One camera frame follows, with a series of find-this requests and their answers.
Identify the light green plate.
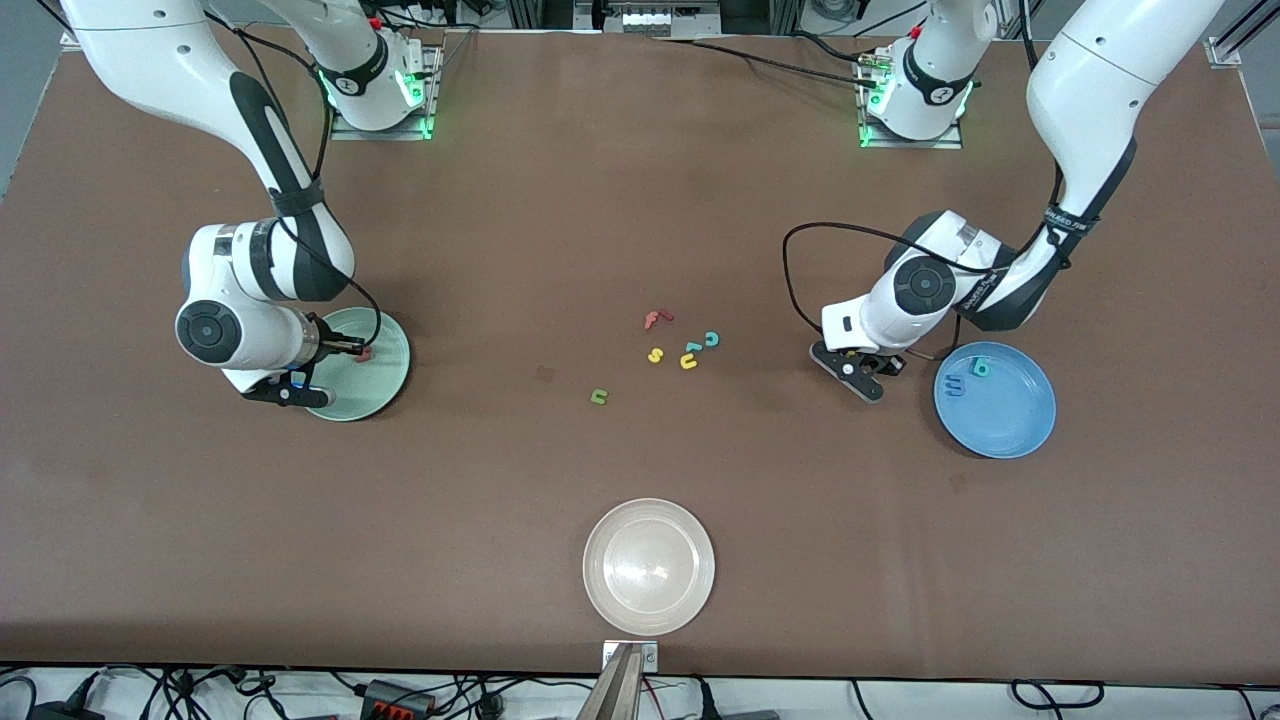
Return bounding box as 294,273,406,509
300,307,411,422

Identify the blue plate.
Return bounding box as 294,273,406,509
933,342,1057,460

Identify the brown table cover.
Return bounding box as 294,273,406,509
0,22,1280,689

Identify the white plate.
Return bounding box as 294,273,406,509
582,498,717,637

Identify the black orange power strip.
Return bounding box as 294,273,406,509
360,678,437,720

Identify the grey connector box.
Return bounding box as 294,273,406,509
575,0,723,39

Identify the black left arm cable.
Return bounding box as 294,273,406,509
783,0,1066,336

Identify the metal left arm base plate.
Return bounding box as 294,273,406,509
858,50,964,151

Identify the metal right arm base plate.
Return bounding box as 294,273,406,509
330,45,443,141

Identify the short black cable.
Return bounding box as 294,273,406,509
790,30,883,63

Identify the long black cable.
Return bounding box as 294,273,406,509
650,36,883,89

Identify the black looped cable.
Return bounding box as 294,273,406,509
1010,680,1106,712

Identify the metal mount bracket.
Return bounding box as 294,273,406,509
603,640,659,673

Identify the aluminium camera mount profile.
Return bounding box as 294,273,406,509
575,645,646,720

